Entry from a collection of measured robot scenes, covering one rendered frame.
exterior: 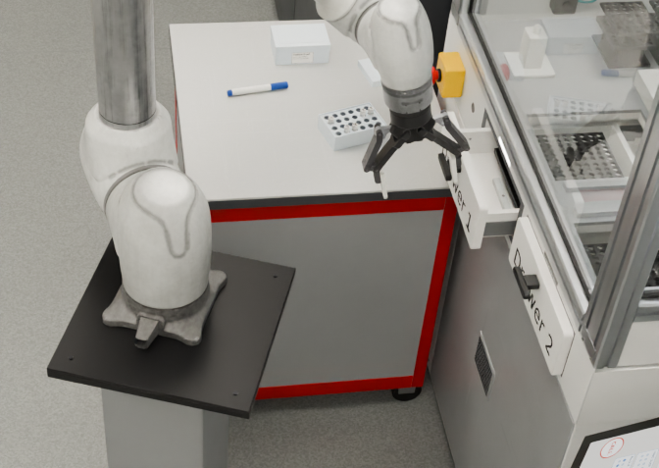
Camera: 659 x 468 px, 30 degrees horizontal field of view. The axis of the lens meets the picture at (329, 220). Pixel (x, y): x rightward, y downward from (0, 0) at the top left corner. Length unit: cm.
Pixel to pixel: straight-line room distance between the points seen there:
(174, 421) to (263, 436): 71
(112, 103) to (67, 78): 194
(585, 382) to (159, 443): 84
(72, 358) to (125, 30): 57
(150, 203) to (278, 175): 55
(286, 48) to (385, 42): 76
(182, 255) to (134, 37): 37
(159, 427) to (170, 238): 47
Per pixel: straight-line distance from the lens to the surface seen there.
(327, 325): 282
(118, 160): 218
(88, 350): 219
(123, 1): 201
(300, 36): 284
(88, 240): 350
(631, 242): 185
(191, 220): 206
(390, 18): 207
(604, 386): 207
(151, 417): 237
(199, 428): 235
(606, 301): 195
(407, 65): 210
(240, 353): 218
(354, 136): 261
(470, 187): 233
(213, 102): 272
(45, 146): 381
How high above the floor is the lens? 244
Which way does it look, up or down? 43 degrees down
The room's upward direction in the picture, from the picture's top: 6 degrees clockwise
